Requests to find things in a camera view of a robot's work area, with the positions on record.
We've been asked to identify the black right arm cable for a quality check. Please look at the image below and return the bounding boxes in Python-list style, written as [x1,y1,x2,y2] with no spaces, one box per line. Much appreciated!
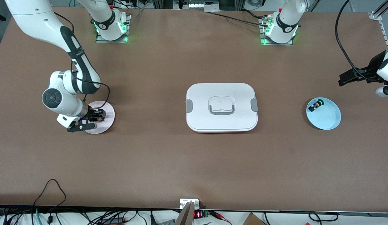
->
[53,12,111,108]

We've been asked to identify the black power adapter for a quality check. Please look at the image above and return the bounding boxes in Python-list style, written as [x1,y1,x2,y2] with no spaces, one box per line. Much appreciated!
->
[102,217,127,225]

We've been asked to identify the thin black looped cable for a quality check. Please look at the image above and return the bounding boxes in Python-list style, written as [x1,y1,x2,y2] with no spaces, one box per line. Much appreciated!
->
[33,179,67,216]

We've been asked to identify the light blue round plate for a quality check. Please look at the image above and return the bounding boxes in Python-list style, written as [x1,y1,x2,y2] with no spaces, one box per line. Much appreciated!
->
[306,97,342,131]

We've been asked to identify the brown cardboard box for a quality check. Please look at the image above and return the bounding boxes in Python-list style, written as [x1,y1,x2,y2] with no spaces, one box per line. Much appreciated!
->
[242,212,266,225]

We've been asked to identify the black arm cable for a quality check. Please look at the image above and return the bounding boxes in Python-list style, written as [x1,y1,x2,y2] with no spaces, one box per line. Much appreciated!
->
[53,12,111,108]
[335,0,379,82]

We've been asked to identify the small black green part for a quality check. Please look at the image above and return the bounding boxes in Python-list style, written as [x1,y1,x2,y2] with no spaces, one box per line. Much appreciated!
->
[308,99,325,112]

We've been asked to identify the black coiled cable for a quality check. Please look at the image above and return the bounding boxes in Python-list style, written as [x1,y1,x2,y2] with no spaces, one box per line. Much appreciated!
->
[308,212,340,223]

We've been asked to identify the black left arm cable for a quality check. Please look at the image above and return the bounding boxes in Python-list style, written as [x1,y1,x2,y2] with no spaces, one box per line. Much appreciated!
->
[335,0,379,82]

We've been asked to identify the silver device with lights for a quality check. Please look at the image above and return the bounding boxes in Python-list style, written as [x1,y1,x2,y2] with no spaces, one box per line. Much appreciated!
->
[174,0,219,13]

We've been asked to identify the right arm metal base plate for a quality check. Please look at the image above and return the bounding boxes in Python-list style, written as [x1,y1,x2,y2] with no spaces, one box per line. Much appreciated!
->
[95,13,132,43]

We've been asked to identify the silver aluminium frame rail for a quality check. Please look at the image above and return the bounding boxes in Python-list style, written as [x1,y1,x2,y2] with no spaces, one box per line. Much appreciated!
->
[368,0,388,47]

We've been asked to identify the white mounting bracket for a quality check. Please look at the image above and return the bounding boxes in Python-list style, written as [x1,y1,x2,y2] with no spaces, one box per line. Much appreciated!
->
[180,198,201,210]

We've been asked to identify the grey aluminium profile bar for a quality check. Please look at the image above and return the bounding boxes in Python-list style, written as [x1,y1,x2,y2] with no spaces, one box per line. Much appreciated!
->
[175,202,195,225]

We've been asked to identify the pink round plate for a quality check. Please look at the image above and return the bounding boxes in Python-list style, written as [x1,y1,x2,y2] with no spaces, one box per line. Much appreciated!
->
[84,100,116,135]

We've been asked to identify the black cable along table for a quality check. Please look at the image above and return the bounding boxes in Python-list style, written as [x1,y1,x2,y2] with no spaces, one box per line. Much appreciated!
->
[210,11,269,25]

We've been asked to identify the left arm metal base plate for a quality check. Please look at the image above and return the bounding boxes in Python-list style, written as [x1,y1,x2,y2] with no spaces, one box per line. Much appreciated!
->
[259,17,294,46]

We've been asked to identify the white box with grey clips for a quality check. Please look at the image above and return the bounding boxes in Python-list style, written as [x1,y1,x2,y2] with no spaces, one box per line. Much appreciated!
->
[185,82,259,134]

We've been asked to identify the red clip leads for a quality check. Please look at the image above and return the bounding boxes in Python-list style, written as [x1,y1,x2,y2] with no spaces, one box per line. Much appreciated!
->
[211,211,233,225]

